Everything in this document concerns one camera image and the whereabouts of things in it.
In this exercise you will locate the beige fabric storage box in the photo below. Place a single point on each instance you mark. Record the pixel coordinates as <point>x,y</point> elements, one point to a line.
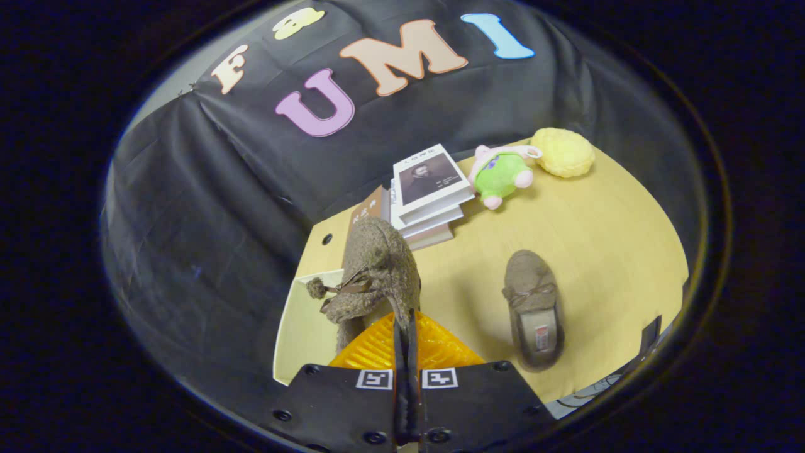
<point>302,333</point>

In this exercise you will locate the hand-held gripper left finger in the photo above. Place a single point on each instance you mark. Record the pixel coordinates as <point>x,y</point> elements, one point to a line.
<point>339,409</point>

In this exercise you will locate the thick white book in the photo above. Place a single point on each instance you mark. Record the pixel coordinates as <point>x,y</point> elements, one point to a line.
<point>434,221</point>

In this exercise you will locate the yellow plush ball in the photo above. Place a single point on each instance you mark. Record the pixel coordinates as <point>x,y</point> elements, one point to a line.
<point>563,152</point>

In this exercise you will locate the dark flat object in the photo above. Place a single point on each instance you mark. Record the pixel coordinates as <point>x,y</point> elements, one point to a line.
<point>651,333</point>

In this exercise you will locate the green and pink plush toy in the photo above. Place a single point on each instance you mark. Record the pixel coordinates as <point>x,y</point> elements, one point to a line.
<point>500,176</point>

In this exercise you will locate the brown fuzzy shoe with bow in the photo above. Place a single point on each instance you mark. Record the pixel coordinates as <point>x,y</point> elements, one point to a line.
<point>380,264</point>
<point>531,277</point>

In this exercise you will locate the black backdrop cloth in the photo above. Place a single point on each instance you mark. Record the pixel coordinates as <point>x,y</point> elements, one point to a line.
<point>207,189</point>

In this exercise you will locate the white book with portrait cover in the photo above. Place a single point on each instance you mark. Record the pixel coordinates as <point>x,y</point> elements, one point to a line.
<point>431,179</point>

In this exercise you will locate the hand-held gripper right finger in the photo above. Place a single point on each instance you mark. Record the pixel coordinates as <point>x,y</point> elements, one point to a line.
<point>478,409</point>

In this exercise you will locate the brown cover book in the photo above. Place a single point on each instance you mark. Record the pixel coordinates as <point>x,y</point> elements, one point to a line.
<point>371,211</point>

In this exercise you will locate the thin pale book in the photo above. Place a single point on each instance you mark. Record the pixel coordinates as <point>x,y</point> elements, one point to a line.
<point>434,239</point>

